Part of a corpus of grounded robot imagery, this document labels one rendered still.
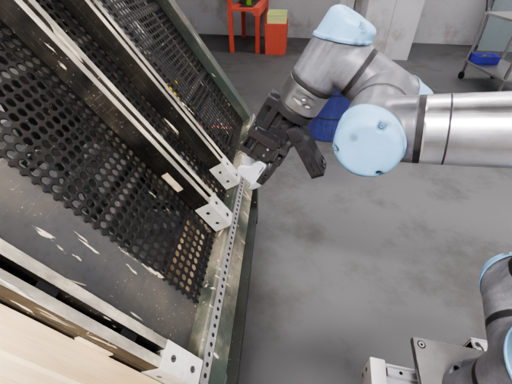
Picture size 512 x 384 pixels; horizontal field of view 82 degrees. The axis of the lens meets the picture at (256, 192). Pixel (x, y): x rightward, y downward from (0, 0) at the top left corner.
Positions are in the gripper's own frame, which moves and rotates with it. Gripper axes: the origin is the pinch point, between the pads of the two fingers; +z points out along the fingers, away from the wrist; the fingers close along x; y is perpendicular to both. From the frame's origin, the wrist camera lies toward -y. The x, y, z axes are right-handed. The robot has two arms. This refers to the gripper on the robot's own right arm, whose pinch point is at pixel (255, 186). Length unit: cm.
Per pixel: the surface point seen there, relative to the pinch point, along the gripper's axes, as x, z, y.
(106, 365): 32.2, 32.4, 9.7
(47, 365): 36.6, 26.9, 18.3
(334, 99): -255, 60, -61
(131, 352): 29.6, 28.4, 6.5
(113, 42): -43, 11, 57
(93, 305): 26.4, 22.8, 17.1
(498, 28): -705, -78, -345
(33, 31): -18, 5, 63
